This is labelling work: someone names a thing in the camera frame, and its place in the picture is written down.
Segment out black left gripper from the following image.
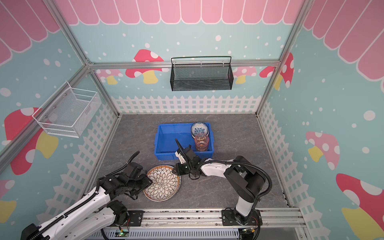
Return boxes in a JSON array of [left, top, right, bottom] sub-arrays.
[[126, 173, 154, 196]]

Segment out brown floral pattern plate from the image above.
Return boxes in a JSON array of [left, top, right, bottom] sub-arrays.
[[144, 165, 182, 202]]

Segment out red transparent plastic cup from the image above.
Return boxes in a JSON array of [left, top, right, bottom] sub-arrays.
[[194, 133, 210, 152]]

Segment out blue floral ceramic bowl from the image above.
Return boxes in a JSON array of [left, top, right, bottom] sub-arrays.
[[191, 122, 210, 138]]

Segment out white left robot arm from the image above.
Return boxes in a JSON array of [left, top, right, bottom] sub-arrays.
[[21, 152, 153, 240]]

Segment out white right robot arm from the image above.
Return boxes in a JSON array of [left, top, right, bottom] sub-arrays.
[[172, 139, 273, 226]]

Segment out blue plastic bin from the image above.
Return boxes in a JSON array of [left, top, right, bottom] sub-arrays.
[[154, 123, 215, 161]]

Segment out black mesh wall basket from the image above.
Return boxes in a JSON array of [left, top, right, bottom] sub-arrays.
[[170, 56, 234, 91]]

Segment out white wire wall basket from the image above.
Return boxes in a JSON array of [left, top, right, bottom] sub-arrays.
[[32, 82, 102, 138]]

